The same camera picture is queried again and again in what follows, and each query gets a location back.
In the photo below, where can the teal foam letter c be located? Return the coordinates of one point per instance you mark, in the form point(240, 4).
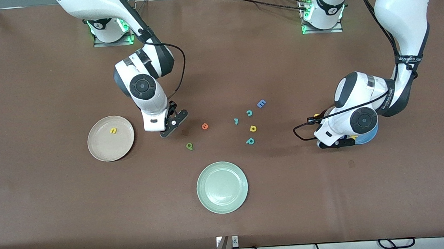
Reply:
point(249, 113)

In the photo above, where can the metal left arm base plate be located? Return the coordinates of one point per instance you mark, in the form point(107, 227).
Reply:
point(323, 31)

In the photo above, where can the beige brown plate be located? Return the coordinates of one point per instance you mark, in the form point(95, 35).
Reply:
point(111, 147)

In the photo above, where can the green foam letter p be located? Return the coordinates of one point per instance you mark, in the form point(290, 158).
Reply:
point(189, 146)

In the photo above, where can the orange foam letter e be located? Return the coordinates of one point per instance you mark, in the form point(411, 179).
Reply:
point(205, 126)

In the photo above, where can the white mounting bracket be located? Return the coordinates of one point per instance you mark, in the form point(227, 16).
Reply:
point(235, 240)

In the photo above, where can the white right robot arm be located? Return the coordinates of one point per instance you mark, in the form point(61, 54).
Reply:
point(89, 4)

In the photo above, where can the blue foam letter E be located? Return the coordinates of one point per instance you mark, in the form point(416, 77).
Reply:
point(261, 104)

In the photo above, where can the yellow foam letter n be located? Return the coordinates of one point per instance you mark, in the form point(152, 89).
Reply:
point(113, 130)

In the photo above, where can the teal foam letter p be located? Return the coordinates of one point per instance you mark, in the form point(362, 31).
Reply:
point(250, 141)

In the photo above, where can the brown tape patch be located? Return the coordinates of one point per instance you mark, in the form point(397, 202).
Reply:
point(185, 133)

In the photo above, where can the pale green plate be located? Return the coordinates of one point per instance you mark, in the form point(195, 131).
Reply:
point(222, 187)

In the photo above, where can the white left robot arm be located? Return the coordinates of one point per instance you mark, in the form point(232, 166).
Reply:
point(407, 7)

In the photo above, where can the yellow foam letter a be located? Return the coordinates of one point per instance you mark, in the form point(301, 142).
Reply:
point(253, 128)

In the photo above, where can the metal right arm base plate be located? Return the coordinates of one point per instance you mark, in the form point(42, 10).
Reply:
point(114, 43)

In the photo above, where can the blue plate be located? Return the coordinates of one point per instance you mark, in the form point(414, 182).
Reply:
point(369, 136)

